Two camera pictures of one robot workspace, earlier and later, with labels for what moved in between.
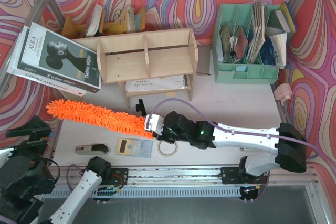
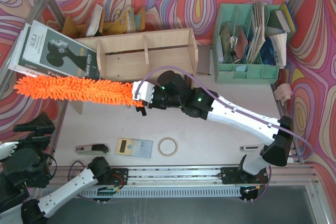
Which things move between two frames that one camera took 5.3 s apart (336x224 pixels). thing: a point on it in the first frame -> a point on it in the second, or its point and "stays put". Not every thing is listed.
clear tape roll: x=171 y=154 stays put
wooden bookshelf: x=147 y=55 stays put
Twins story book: x=48 y=54 stays put
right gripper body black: x=163 y=136 -> x=148 y=103
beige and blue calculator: x=134 y=147 stays put
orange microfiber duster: x=118 y=121 -> x=105 y=91
